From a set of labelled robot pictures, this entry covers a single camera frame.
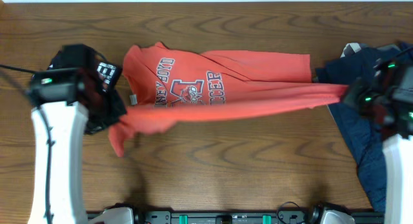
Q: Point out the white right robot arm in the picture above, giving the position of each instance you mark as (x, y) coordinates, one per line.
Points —
(397, 151)

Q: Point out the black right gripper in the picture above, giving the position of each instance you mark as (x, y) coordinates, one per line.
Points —
(351, 99)

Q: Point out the grey white garment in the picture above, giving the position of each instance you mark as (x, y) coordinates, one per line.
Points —
(352, 48)

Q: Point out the black printed folded t-shirt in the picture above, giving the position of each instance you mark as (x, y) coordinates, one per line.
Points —
(108, 73)

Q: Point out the navy blue garment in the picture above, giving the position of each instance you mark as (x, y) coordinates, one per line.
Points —
(361, 136)

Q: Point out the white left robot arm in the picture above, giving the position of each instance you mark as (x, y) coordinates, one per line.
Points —
(63, 99)

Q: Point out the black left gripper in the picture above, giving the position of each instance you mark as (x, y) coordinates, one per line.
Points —
(108, 112)

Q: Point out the orange printed t-shirt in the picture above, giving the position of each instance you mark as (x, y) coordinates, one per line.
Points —
(174, 86)

